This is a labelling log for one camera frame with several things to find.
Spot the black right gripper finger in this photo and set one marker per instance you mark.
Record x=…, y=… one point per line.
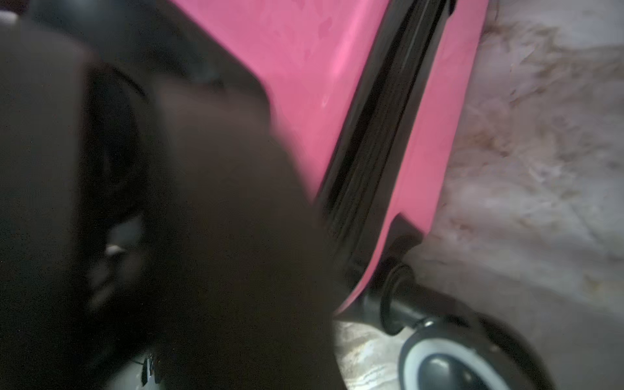
x=239, y=266

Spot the pink hard-shell suitcase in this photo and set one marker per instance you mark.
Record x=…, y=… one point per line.
x=364, y=97

